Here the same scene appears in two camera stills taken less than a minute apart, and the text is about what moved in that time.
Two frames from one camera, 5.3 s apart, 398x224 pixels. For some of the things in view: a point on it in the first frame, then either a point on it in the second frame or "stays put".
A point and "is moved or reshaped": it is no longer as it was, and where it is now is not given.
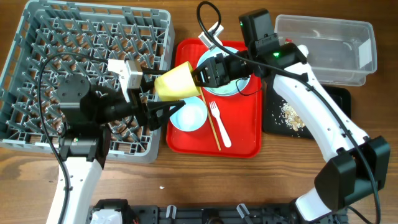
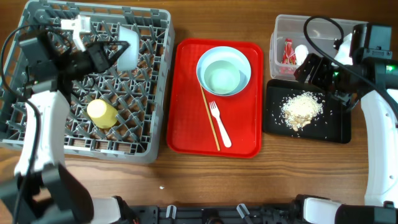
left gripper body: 118,110 → 81,65
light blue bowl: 191,116 → 129,60
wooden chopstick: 211,119 stays put
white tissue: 303,49 stays put
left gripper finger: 148,75 → 116,55
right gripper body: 229,68 → 333,78
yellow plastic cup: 178,83 is moved or reshaped
